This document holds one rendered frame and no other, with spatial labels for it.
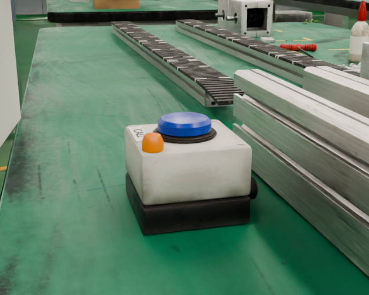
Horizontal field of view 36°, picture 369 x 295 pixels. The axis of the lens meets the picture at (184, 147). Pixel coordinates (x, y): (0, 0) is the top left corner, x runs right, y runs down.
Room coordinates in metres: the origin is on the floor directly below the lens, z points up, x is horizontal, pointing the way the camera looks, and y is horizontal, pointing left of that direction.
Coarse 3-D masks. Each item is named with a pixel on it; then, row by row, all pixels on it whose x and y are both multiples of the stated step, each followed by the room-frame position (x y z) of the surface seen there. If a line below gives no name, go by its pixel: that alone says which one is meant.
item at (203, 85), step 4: (200, 84) 0.74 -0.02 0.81; (204, 84) 0.74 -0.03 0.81; (208, 84) 0.74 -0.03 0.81; (212, 84) 0.74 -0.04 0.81; (216, 84) 0.74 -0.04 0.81; (220, 84) 0.73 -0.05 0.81; (224, 84) 0.74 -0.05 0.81; (228, 84) 0.74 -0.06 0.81; (232, 84) 0.74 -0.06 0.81; (204, 88) 0.72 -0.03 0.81
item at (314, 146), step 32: (256, 96) 0.49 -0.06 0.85; (288, 96) 0.43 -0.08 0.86; (320, 96) 0.53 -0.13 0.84; (352, 96) 0.47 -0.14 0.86; (256, 128) 0.49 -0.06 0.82; (288, 128) 0.42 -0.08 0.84; (320, 128) 0.37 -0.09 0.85; (352, 128) 0.34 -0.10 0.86; (256, 160) 0.48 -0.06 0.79; (288, 160) 0.44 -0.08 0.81; (320, 160) 0.37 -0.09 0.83; (352, 160) 0.35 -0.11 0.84; (288, 192) 0.42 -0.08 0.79; (320, 192) 0.37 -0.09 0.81; (352, 192) 0.33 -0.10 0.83; (320, 224) 0.36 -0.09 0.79; (352, 224) 0.32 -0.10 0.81; (352, 256) 0.32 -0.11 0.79
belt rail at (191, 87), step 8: (112, 32) 1.66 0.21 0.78; (120, 32) 1.55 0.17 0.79; (128, 40) 1.38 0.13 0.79; (136, 48) 1.27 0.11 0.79; (144, 48) 1.18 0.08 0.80; (144, 56) 1.18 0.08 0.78; (152, 56) 1.13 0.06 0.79; (152, 64) 1.09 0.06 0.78; (160, 64) 1.03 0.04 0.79; (168, 64) 0.96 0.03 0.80; (168, 72) 0.96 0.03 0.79; (176, 72) 0.90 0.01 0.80; (176, 80) 0.90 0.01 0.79; (184, 80) 0.88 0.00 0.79; (192, 80) 0.81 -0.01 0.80; (184, 88) 0.85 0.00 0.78; (192, 88) 0.81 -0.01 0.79; (200, 88) 0.77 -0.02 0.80; (192, 96) 0.81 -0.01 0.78; (200, 96) 0.77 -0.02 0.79; (208, 96) 0.76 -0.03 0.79; (208, 104) 0.75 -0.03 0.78; (216, 104) 0.75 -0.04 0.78
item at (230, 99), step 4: (232, 96) 0.69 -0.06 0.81; (216, 100) 0.68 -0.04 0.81; (220, 100) 0.67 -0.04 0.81; (224, 100) 0.67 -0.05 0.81; (228, 100) 0.67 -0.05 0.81; (232, 100) 0.67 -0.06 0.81; (220, 104) 0.67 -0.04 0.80; (224, 104) 0.67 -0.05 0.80; (228, 104) 0.67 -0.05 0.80; (232, 104) 0.67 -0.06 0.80
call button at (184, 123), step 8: (176, 112) 0.42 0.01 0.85; (184, 112) 0.42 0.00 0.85; (192, 112) 0.42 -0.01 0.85; (160, 120) 0.40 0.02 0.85; (168, 120) 0.40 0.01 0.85; (176, 120) 0.40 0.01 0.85; (184, 120) 0.40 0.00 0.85; (192, 120) 0.40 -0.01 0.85; (200, 120) 0.40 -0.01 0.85; (208, 120) 0.40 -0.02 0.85; (160, 128) 0.40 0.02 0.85; (168, 128) 0.39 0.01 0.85; (176, 128) 0.39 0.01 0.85; (184, 128) 0.39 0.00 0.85; (192, 128) 0.39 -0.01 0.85; (200, 128) 0.39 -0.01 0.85; (208, 128) 0.40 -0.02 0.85
